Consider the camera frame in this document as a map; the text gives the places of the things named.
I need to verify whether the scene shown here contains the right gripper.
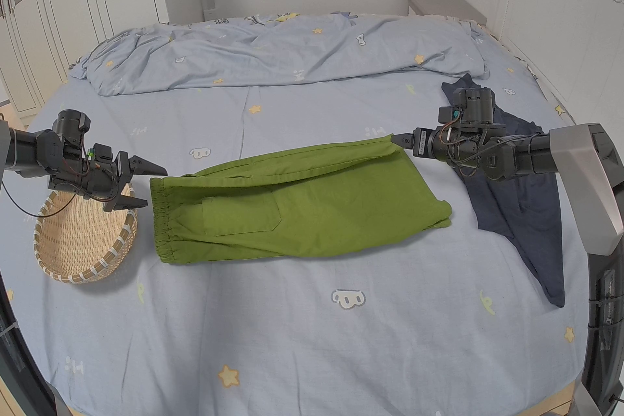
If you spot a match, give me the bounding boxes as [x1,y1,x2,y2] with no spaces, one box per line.
[412,126,447,160]

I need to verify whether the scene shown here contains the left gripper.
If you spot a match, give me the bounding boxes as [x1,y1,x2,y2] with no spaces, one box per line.
[83,152,169,213]

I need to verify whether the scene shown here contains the green shorts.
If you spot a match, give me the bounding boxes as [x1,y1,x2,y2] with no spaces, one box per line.
[149,135,452,266]

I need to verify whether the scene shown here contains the round woven basket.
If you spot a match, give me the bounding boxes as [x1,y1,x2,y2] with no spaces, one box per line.
[33,182,138,285]

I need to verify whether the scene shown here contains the dark blue garment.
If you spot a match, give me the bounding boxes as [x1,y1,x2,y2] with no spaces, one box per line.
[441,74,566,308]

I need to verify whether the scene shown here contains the bed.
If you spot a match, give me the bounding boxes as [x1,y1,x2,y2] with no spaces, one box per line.
[0,0,624,416]

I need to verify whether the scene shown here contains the grey bedside table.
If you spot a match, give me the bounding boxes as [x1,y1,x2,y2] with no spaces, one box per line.
[405,0,488,24]

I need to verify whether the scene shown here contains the pale blue quilt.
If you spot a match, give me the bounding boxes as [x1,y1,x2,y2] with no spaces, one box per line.
[68,12,489,97]

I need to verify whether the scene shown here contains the white wardrobe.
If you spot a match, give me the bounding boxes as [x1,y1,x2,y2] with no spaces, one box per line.
[0,0,169,112]

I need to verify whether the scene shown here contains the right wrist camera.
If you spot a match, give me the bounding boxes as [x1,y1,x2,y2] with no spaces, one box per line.
[437,106,463,128]

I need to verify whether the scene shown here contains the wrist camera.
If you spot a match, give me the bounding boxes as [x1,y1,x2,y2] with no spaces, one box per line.
[437,106,463,128]
[92,143,117,166]

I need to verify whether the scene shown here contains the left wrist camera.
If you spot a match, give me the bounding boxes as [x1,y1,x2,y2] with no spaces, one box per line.
[92,143,117,166]

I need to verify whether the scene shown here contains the black cable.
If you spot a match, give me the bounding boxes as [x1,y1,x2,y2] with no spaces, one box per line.
[0,180,81,218]

